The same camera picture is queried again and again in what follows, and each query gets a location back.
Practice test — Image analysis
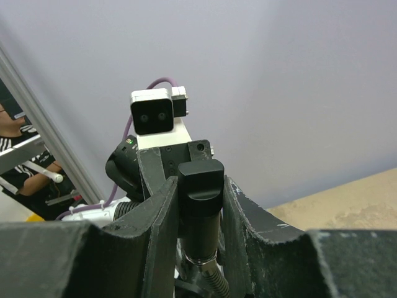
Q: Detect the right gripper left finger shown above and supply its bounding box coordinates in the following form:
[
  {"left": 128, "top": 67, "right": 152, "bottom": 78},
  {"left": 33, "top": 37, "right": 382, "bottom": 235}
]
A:
[{"left": 1, "top": 178, "right": 177, "bottom": 297}]

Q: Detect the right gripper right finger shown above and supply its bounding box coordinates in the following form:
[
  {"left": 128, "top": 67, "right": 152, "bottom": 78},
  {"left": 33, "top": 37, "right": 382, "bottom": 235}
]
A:
[{"left": 223, "top": 178, "right": 396, "bottom": 297}]

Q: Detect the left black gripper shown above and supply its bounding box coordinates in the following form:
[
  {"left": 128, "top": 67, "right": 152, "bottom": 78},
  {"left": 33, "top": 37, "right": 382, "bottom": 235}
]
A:
[{"left": 138, "top": 140, "right": 213, "bottom": 199}]

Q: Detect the black T-shaped fitting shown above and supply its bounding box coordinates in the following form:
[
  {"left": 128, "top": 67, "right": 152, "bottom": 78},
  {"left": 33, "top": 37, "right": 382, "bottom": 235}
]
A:
[{"left": 115, "top": 159, "right": 225, "bottom": 267}]

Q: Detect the black shower hose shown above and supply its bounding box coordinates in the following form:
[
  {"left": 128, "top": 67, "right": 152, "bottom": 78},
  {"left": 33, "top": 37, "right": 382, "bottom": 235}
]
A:
[{"left": 182, "top": 253, "right": 231, "bottom": 298}]

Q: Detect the person in black shirt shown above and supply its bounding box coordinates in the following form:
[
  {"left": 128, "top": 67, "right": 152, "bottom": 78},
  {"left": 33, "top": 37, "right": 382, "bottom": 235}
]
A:
[{"left": 1, "top": 107, "right": 75, "bottom": 220}]

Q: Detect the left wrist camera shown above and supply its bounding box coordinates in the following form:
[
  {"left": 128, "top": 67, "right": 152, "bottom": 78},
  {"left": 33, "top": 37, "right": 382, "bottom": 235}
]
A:
[{"left": 130, "top": 86, "right": 192, "bottom": 150}]

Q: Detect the aluminium rail frame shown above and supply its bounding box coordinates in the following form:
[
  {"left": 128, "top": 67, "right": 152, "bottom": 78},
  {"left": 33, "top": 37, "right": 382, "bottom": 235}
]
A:
[{"left": 1, "top": 43, "right": 105, "bottom": 204}]

